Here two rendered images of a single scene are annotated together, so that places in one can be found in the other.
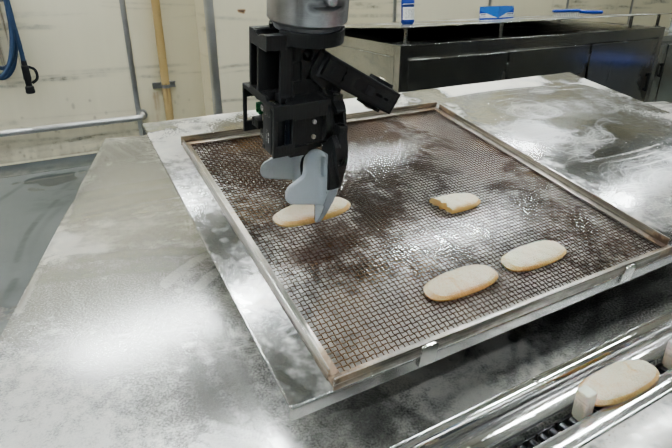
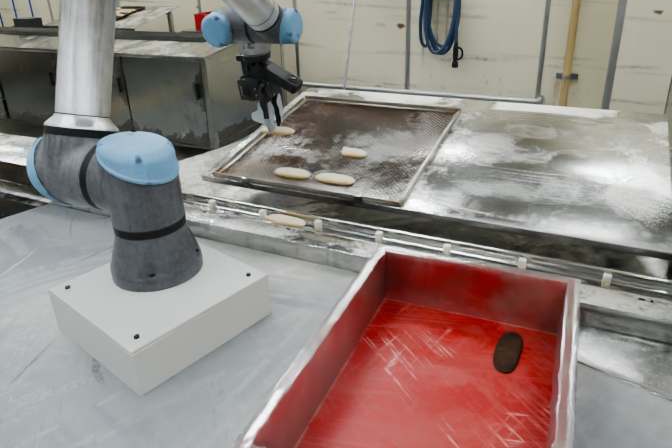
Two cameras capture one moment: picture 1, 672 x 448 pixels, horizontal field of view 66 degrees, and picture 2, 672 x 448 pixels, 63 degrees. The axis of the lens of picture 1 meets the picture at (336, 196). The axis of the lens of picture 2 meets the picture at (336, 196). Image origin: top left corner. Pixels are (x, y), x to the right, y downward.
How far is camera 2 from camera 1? 126 cm
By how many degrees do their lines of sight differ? 51
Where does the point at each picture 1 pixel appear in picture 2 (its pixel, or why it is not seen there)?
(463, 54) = not seen: outside the picture
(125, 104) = (527, 88)
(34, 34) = (473, 22)
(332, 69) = (261, 70)
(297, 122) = (249, 88)
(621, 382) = (280, 218)
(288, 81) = (246, 72)
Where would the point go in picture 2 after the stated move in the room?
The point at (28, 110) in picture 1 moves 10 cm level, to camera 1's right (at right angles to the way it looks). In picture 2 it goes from (454, 80) to (463, 82)
